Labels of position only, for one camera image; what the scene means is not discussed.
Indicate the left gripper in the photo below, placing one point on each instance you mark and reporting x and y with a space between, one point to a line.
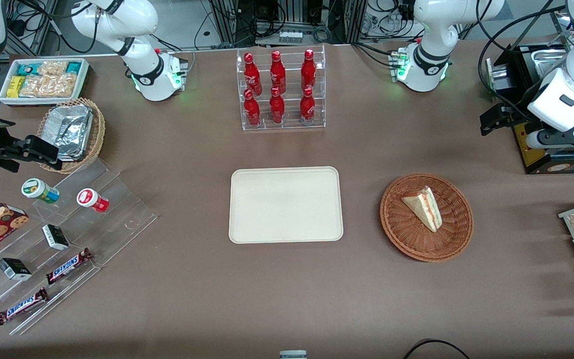
515 116

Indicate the triangular sandwich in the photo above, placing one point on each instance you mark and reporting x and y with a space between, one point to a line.
424 207

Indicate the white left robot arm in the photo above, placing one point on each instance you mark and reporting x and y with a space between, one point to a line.
424 65

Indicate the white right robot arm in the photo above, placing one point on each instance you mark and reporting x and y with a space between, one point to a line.
147 75

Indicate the light wicker basket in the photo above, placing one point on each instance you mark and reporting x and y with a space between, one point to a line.
98 134

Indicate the round brown wicker basket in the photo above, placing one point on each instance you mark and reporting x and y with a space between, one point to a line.
406 234

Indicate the cream plastic tray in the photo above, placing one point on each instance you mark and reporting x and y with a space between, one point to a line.
285 205

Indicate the green lid cup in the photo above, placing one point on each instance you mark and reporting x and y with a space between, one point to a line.
38 189

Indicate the aluminium foil container stack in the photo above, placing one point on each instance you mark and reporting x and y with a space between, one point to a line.
70 130

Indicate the black hot food display case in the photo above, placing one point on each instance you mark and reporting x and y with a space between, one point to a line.
536 160

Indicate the yellow snack packet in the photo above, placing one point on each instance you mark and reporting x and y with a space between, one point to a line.
15 87

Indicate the large clear cracker bag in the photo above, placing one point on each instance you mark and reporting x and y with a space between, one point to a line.
50 86

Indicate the steel food pan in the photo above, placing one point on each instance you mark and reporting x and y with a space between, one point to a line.
548 60

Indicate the red lid cup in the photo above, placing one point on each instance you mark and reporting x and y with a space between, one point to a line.
90 198

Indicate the teal snack packet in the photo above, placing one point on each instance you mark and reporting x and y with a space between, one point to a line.
73 67
25 69

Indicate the small black box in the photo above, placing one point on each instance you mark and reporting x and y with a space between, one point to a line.
55 237
14 269

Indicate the small clear cracker bag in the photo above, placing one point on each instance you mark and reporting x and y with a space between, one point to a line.
53 68

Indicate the white rectangular snack bin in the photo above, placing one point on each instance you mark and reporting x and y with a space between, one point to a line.
83 82

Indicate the clear acrylic stepped stand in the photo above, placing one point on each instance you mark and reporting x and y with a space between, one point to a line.
117 219

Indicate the snickers bar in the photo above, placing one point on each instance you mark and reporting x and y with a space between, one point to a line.
22 306
68 266

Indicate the red cola bottle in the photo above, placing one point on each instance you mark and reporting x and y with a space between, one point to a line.
307 105
252 75
251 109
277 74
277 107
308 71

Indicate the clear acrylic bottle rack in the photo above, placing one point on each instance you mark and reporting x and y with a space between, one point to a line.
292 124

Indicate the white power strip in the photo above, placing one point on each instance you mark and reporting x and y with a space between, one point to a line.
290 37

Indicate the small grey device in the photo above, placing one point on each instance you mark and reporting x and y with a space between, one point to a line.
293 355

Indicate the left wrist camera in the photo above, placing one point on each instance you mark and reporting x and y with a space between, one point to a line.
573 140

